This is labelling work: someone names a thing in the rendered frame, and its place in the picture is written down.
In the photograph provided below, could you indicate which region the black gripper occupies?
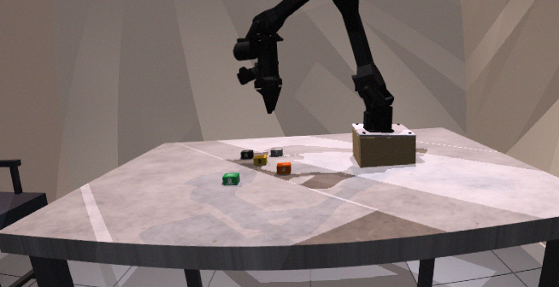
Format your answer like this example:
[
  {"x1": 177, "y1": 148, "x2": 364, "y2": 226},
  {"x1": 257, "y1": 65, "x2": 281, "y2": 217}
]
[{"x1": 254, "y1": 57, "x2": 282, "y2": 114}]

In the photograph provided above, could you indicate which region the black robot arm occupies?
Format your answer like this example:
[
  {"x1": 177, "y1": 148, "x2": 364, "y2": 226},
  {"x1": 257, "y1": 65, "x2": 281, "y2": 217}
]
[{"x1": 232, "y1": 0, "x2": 394, "y2": 132}]

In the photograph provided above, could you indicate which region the green block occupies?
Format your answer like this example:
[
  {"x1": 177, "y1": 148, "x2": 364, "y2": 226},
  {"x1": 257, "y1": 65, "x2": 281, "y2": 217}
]
[{"x1": 222, "y1": 173, "x2": 240, "y2": 185}]

